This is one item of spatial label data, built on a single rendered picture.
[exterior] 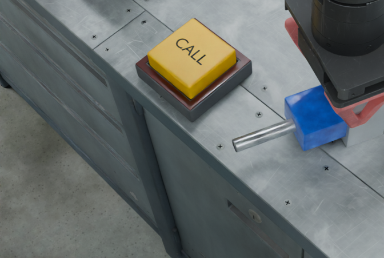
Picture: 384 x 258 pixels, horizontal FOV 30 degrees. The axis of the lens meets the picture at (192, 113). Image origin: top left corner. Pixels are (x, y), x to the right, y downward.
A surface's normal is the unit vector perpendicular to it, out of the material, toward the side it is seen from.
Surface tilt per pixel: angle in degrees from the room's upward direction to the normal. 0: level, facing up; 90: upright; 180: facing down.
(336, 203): 0
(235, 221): 90
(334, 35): 91
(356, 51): 91
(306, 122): 0
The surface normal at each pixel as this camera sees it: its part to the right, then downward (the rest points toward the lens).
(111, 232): -0.11, -0.55
